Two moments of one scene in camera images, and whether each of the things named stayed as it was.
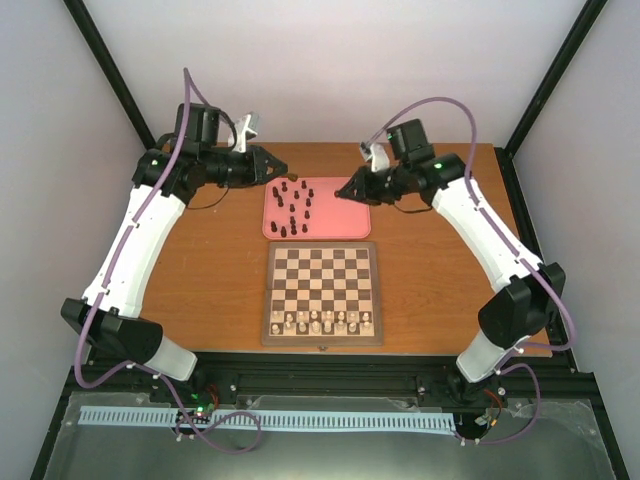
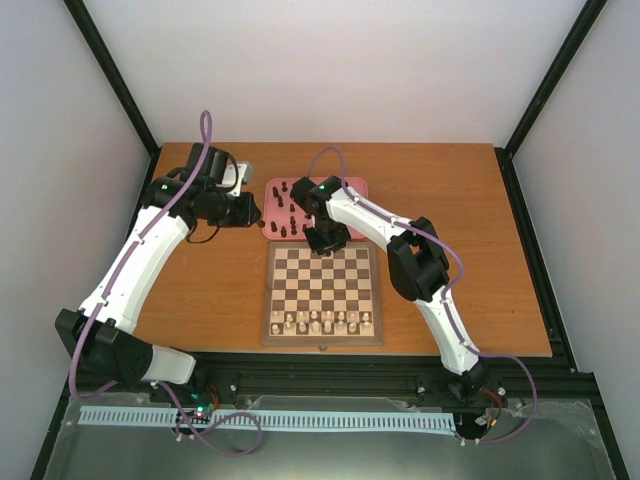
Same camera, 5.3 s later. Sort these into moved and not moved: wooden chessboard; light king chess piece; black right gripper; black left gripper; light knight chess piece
Moved: black right gripper; black left gripper
Not moved: light king chess piece; wooden chessboard; light knight chess piece
